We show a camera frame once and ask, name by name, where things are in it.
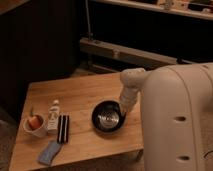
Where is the metal pole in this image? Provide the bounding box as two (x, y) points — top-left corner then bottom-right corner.
(85, 0), (93, 41)

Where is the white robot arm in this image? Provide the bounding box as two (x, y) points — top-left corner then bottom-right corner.
(119, 63), (213, 171)

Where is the wooden table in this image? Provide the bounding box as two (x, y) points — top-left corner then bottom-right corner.
(8, 71), (145, 171)

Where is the white tube bottle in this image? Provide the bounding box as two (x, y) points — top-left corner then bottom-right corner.
(47, 100), (60, 134)

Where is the orange carrot toy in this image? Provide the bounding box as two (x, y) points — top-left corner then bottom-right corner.
(28, 108), (42, 130)

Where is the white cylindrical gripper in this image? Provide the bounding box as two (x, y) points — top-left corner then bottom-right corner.
(119, 86), (139, 114)

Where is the wooden shelf board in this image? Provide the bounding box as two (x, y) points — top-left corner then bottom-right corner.
(80, 37), (178, 68)

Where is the blue cloth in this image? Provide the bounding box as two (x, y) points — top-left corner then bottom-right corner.
(37, 140), (62, 166)

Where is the black ceramic bowl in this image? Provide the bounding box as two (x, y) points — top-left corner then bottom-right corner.
(91, 100), (126, 133)

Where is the white cup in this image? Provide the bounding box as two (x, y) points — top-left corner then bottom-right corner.
(23, 115), (47, 138)

